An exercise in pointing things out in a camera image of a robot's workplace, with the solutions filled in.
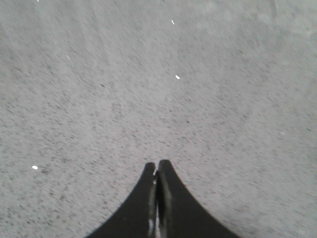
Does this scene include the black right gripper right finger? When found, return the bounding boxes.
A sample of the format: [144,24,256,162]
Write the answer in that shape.
[157,160,238,238]

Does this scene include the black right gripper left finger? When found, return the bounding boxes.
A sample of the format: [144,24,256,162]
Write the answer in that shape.
[88,163,157,238]

